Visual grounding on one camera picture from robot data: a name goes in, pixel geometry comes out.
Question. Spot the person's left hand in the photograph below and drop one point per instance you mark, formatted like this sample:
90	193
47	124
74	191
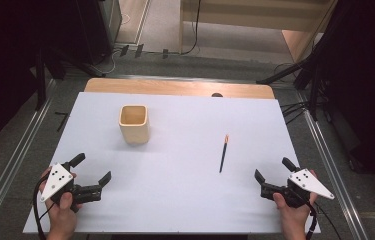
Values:
62	216

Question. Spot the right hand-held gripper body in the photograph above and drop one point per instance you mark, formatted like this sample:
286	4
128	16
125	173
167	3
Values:
303	186

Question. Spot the black pencil orange tip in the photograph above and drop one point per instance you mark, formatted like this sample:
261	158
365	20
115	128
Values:
223	154

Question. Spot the wooden table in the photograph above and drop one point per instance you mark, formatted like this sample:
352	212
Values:
175	87

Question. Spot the dark cabinet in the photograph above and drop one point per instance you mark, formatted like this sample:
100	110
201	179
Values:
98	26

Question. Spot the black metal stand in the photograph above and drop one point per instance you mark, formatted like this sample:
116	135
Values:
308	71
46	71

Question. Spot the metal floor rail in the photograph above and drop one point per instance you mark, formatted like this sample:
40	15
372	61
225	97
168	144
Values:
331	166
11	163

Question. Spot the light wooden furniture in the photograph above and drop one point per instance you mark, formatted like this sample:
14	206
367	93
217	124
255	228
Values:
258	16

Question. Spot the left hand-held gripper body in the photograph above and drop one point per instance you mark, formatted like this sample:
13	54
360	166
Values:
58	180

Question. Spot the white table sheet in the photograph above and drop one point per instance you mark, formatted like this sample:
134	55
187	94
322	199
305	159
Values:
175	173

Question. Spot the person's right hand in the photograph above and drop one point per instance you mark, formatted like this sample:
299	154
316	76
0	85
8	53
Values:
293	216

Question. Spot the square wooden cup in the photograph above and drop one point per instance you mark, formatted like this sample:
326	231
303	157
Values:
134	125

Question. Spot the black hex key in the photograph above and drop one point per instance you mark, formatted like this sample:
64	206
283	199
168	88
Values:
62	120

